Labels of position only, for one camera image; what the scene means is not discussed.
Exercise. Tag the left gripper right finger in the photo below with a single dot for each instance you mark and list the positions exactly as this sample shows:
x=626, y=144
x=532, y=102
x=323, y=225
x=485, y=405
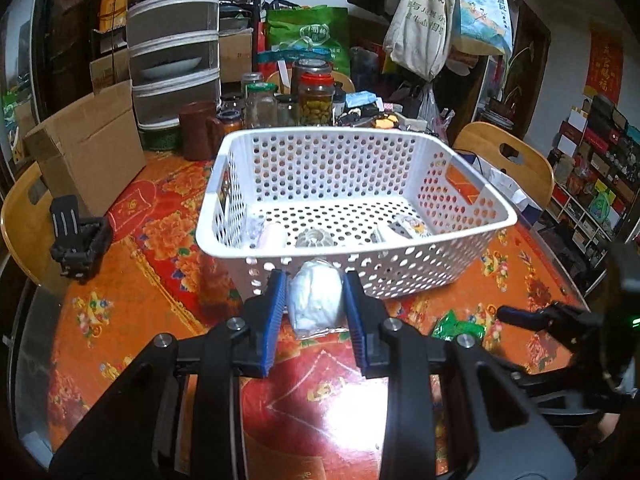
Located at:
x=494, y=431

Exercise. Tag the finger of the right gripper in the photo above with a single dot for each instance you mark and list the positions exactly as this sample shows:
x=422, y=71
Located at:
x=566, y=324

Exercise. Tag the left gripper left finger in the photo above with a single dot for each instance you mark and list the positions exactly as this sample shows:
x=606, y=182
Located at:
x=175, y=411

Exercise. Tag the clear plastic cloth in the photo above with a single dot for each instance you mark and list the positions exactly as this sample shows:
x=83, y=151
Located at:
x=315, y=300

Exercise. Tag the white ribbed round object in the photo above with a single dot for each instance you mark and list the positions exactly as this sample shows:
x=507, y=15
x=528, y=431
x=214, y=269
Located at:
x=313, y=238

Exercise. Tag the yellow cartoon packet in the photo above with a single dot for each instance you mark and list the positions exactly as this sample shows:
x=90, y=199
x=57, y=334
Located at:
x=410, y=227

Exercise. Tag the small white cloth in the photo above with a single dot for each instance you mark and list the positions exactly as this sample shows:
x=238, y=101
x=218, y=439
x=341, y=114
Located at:
x=273, y=235

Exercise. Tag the person's left hand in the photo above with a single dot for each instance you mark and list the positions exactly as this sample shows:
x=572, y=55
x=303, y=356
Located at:
x=624, y=425

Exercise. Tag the green snack packet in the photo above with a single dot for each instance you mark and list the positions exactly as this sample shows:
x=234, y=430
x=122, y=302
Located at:
x=449, y=327

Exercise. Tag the white paper bag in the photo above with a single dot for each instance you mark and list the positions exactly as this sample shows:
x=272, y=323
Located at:
x=528, y=210

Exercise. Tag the right wooden chair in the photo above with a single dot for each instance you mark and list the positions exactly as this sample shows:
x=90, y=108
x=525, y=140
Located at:
x=526, y=166

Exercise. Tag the wooden chair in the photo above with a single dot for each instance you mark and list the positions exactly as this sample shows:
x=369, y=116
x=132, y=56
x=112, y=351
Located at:
x=26, y=224
x=526, y=166

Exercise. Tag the white shelf with goods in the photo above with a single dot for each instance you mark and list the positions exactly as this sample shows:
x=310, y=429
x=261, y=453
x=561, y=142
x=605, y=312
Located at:
x=595, y=199

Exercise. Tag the black phone stand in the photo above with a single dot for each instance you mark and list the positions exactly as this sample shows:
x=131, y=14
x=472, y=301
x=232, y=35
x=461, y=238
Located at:
x=79, y=243

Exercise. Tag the white perforated plastic basket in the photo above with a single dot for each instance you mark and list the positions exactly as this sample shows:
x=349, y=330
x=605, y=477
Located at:
x=350, y=182

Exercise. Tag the left wooden chair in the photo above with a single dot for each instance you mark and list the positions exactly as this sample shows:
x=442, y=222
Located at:
x=26, y=224

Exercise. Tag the cardboard box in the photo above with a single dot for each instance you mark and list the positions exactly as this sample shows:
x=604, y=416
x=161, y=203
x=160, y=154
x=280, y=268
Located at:
x=90, y=149

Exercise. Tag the brown ceramic mug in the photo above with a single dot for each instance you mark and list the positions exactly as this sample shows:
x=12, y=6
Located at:
x=196, y=121

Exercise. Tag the blue illustrated tote bag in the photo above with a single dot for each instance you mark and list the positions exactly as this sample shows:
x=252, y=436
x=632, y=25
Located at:
x=482, y=27

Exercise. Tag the beige canvas tote bag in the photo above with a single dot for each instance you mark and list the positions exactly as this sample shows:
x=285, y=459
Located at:
x=419, y=36

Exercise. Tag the red lid pickle jar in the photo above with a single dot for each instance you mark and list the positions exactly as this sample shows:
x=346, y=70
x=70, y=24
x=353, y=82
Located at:
x=315, y=99

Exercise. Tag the clear glass jar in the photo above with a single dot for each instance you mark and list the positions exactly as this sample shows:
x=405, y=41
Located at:
x=261, y=107

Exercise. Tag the green shopping bag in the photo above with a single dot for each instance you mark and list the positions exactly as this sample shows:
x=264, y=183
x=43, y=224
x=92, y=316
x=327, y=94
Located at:
x=315, y=28

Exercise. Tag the dark wooden cabinet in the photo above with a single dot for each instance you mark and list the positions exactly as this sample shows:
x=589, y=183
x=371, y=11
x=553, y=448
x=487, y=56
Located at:
x=53, y=52

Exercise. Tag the grey stacked drawer unit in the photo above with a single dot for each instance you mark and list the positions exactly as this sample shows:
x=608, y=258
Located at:
x=173, y=48

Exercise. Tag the red wall banner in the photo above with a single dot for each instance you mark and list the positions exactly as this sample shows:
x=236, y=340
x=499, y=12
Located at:
x=605, y=68

